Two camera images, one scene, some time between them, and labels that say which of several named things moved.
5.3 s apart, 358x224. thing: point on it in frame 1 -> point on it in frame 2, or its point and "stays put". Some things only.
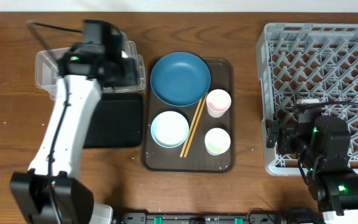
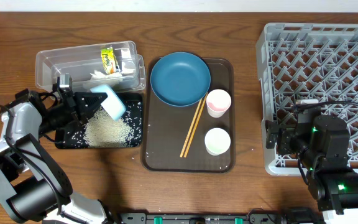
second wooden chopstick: (191, 139) stays put
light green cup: (217, 141) stays put
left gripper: (130, 72) -> (80, 114)
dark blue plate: (180, 79) stays put
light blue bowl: (169, 129) -> (113, 104)
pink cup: (218, 101) stays put
